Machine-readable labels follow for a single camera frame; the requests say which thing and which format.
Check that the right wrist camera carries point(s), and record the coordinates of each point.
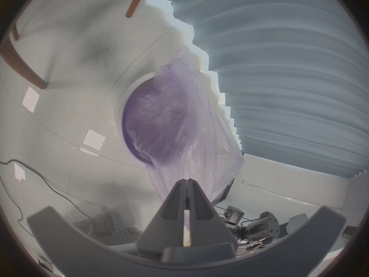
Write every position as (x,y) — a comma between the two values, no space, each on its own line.
(234,213)

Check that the wooden chair white cushions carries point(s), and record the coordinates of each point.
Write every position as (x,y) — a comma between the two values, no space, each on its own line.
(23,68)

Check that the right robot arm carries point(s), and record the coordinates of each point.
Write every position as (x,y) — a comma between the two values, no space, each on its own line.
(265,226)

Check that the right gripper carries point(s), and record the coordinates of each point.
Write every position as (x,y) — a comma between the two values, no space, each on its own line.
(227,190)

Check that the purple plastic bag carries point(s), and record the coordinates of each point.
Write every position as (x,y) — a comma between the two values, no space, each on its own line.
(178,120)

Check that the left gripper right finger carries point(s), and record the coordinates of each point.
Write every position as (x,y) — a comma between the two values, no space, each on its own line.
(216,226)

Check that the white trash bin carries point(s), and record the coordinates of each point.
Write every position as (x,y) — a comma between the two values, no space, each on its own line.
(119,117)

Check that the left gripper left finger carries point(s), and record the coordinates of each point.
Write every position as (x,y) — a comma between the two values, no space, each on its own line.
(155,229)

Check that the white curtain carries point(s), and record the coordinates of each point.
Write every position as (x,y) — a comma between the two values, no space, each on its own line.
(288,68)

